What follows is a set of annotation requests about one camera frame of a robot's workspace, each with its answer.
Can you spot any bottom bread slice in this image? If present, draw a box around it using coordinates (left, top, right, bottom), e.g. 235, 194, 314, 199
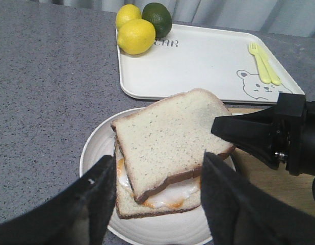
114, 140, 201, 219

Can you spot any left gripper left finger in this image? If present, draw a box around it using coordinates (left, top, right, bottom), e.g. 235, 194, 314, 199
0, 156, 116, 244

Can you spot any yellow lemon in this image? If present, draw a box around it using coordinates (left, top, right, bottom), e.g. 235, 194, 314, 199
117, 19, 155, 55
115, 4, 142, 30

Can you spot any white bear tray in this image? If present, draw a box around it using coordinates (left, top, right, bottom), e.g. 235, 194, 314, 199
118, 24, 302, 104

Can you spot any fried egg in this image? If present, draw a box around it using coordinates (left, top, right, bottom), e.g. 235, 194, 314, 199
116, 158, 200, 213

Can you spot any rear yellow lemon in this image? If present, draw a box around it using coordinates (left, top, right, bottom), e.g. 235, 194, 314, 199
115, 4, 142, 30

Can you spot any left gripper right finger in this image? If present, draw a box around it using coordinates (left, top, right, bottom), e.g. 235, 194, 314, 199
201, 152, 315, 244

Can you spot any front yellow lemon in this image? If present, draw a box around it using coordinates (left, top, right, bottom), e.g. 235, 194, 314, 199
117, 19, 155, 55

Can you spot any green lime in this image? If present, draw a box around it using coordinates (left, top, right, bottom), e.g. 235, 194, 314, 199
142, 3, 172, 38

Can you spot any wooden cutting board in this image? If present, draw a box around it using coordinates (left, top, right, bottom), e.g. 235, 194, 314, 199
227, 107, 315, 220

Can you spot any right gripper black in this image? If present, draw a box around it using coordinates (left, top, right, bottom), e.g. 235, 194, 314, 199
211, 93, 315, 176

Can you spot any white bread slice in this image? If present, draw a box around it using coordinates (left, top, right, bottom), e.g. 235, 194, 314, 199
111, 89, 234, 204

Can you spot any white round plate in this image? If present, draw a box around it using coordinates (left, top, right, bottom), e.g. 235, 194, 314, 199
80, 108, 212, 244

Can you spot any yellow plastic fork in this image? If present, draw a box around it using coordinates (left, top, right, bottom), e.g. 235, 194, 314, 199
248, 43, 271, 84

